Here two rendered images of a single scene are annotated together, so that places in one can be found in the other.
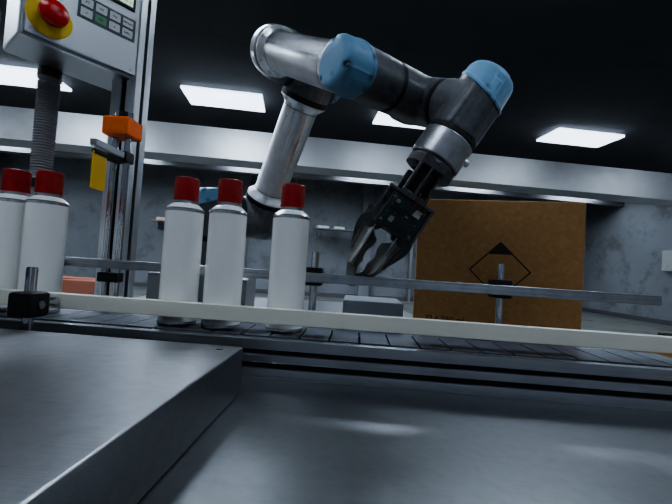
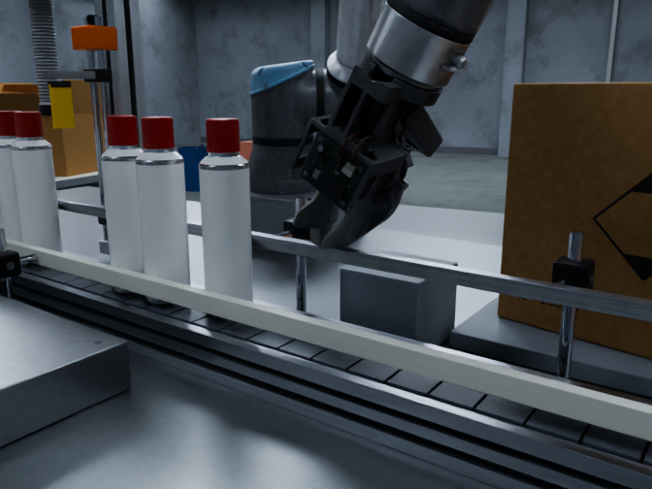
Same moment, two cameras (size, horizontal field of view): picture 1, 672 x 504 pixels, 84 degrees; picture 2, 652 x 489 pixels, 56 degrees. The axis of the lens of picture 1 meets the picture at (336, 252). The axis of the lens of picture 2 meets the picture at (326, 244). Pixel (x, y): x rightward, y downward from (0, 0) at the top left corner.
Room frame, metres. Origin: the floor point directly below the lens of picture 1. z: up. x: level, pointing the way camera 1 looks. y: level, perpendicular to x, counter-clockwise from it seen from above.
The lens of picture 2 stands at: (0.05, -0.36, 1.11)
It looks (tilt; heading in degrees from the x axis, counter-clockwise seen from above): 14 degrees down; 32
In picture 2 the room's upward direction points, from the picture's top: straight up
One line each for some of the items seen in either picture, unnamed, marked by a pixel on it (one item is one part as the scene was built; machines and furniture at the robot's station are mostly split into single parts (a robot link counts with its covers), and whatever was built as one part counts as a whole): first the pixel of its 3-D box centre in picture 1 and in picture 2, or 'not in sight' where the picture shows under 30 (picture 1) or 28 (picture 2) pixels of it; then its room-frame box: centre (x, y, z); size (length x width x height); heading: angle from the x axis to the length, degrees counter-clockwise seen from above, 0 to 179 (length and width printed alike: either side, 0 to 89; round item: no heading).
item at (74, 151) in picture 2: not in sight; (52, 126); (1.66, 2.03, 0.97); 0.51 x 0.42 x 0.37; 12
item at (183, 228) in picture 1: (182, 250); (128, 204); (0.53, 0.22, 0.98); 0.05 x 0.05 x 0.20
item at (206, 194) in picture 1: (215, 211); (285, 98); (1.00, 0.33, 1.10); 0.13 x 0.12 x 0.14; 127
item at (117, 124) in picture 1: (103, 206); (83, 141); (0.59, 0.37, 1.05); 0.10 x 0.04 x 0.33; 177
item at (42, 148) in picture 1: (45, 129); (45, 44); (0.65, 0.52, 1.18); 0.04 x 0.04 x 0.21
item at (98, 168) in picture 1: (98, 170); (61, 104); (0.55, 0.36, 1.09); 0.03 x 0.01 x 0.06; 177
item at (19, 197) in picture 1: (11, 239); (16, 184); (0.55, 0.48, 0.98); 0.05 x 0.05 x 0.20
